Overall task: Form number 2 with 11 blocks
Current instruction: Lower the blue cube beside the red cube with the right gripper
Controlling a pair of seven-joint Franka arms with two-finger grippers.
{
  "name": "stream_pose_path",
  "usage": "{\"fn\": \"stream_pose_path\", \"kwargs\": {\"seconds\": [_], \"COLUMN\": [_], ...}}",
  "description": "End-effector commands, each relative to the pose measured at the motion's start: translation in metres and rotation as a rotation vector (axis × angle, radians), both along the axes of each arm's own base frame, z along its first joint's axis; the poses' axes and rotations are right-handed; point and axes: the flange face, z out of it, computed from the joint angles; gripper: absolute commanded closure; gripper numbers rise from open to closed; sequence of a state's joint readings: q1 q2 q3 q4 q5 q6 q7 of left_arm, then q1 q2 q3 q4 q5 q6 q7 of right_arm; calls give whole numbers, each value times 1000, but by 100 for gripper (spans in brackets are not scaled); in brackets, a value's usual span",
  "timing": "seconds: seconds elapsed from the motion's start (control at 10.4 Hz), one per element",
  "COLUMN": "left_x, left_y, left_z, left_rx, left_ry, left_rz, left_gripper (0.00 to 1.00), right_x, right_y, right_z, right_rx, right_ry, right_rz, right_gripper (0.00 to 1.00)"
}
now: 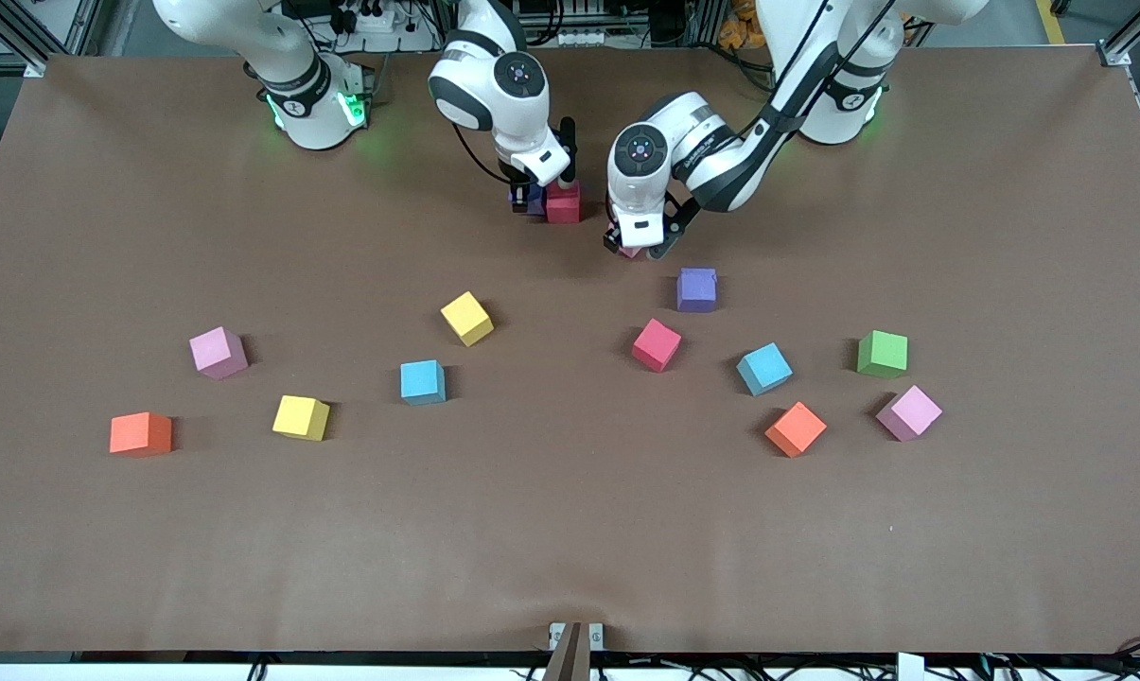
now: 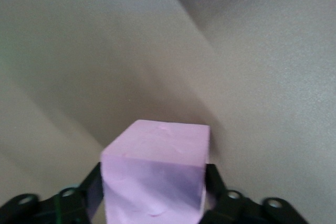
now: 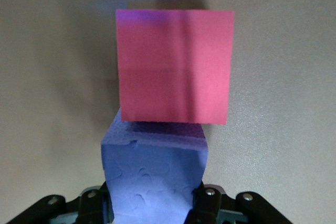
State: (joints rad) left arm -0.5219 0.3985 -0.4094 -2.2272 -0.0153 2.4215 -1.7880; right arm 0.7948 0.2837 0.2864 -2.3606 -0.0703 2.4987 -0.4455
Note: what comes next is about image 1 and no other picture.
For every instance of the dark indigo foam cube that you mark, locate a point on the dark indigo foam cube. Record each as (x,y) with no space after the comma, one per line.
(537,206)

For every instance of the pink foam cube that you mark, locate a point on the pink foam cube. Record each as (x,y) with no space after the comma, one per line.
(632,252)
(908,413)
(218,352)

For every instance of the red foam cube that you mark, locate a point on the red foam cube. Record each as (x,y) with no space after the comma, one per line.
(656,345)
(564,206)

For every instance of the violet foam cube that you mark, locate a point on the violet foam cube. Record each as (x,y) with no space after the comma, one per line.
(696,289)

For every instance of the yellow foam cube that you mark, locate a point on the yellow foam cube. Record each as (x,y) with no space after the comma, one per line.
(300,417)
(466,319)

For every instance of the blue foam cube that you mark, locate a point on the blue foam cube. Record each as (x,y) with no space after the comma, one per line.
(763,369)
(422,382)

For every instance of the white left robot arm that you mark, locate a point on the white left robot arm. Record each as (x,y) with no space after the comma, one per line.
(721,151)

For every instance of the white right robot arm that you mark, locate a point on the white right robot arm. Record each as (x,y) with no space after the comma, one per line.
(494,85)

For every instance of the long white socket strip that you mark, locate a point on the long white socket strip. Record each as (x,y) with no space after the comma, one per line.
(588,38)

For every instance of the white power strip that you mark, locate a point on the white power strip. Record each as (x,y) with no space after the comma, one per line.
(380,24)

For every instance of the orange bag heap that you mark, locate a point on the orange bag heap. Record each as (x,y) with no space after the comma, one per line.
(738,28)

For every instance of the orange foam cube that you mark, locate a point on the orange foam cube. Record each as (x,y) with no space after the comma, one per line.
(140,434)
(795,429)

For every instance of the green foam cube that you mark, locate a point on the green foam cube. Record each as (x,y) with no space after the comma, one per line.
(882,354)

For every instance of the brown table mat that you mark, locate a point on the brown table mat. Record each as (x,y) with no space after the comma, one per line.
(570,530)

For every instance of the white label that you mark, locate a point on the white label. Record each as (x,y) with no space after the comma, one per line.
(910,668)

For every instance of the brown post with metal brackets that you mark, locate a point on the brown post with metal brackets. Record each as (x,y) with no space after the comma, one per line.
(574,657)

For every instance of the metal corner bracket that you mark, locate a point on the metal corner bracket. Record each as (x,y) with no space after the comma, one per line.
(1113,55)
(35,66)

